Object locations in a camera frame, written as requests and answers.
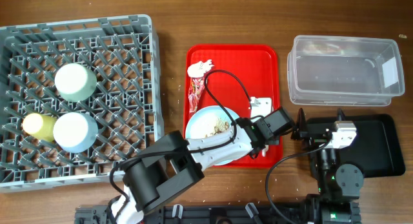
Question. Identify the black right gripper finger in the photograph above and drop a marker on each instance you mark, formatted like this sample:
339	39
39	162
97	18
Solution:
300	129
340	115

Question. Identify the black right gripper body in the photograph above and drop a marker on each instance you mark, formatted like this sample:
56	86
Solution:
314	140

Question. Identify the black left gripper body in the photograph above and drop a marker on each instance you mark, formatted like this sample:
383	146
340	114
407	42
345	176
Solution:
270	140

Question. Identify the light blue bowl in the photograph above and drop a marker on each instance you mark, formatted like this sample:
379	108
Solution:
75	132

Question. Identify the light green bowl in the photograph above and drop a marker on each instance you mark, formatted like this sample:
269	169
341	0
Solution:
75	82

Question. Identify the yellow plastic cup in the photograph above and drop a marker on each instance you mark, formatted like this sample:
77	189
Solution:
39	126

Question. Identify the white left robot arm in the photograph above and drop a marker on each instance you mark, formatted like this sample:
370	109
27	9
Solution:
173	164

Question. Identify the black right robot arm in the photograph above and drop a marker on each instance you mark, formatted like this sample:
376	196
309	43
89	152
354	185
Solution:
339	183

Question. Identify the grey dishwasher rack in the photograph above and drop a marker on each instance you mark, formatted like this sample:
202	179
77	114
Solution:
123	53

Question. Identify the white plastic fork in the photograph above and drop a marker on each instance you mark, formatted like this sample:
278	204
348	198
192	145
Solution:
264	151

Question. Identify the red plastic tray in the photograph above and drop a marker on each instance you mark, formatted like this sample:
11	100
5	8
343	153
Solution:
257	68

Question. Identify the food scraps on plate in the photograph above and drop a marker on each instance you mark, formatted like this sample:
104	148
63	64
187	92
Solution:
215	125

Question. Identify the clear plastic bin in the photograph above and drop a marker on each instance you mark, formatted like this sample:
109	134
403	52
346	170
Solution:
344	71

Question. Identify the black plastic tray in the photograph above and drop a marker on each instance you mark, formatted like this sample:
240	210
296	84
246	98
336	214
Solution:
376	149

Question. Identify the light blue plate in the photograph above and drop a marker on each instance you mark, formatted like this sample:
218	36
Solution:
203	120

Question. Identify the red snack wrapper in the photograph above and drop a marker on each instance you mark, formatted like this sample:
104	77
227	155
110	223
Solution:
195	91

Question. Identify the crumpled white tissue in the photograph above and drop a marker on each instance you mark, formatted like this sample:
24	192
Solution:
199	69

